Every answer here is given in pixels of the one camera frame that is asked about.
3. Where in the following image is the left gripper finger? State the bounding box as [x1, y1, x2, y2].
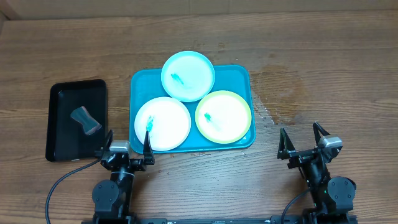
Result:
[143, 131, 155, 165]
[102, 129, 114, 151]

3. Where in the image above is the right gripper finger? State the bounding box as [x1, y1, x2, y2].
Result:
[312, 121, 330, 146]
[277, 128, 296, 160]

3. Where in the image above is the white plate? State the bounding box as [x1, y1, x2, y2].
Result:
[134, 96, 192, 151]

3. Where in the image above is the yellow-green plate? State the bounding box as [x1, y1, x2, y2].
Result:
[195, 90, 252, 144]

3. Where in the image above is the light blue plate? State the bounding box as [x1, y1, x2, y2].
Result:
[160, 51, 215, 102]

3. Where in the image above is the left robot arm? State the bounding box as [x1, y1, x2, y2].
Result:
[92, 131, 155, 223]

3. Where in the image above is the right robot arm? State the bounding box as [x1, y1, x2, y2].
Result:
[271, 122, 358, 224]

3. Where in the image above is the black rectangular tray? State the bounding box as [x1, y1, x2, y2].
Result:
[45, 79, 108, 162]

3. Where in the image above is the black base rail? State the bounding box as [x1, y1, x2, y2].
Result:
[81, 215, 358, 224]

